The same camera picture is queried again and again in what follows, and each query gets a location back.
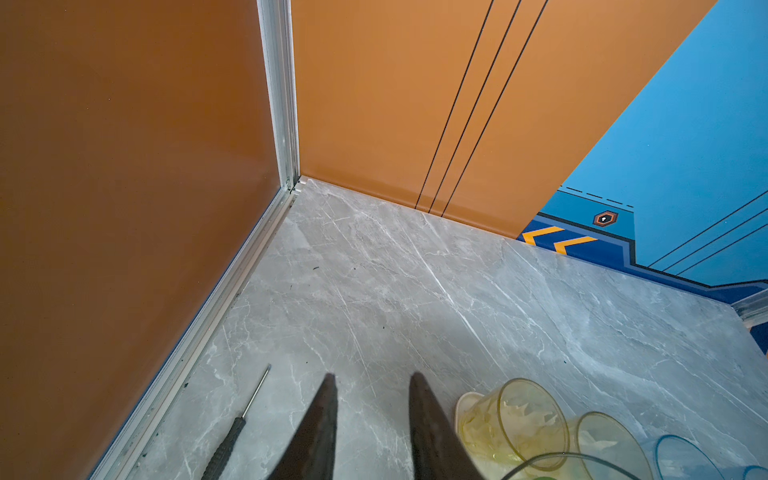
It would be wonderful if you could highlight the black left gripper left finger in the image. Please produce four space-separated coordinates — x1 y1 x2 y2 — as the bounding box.
268 373 338 480

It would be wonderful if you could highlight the yellow ribbed glass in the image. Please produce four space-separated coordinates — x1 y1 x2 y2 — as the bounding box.
454 378 570 466

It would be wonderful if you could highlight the blue tall glass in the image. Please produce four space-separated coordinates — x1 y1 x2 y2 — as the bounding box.
741 465 768 480

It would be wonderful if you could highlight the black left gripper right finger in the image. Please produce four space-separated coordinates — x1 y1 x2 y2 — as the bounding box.
408 372 482 480

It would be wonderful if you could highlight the black marker pen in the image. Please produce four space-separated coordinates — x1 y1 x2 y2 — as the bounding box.
202 364 272 480

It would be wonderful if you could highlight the green glass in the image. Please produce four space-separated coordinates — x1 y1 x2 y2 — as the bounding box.
502 452 639 480

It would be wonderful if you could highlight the yellow tall glass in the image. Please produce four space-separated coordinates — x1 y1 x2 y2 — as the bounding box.
567 411 653 479

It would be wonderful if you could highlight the light blue glass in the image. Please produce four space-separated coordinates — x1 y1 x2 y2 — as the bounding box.
640 434 725 480

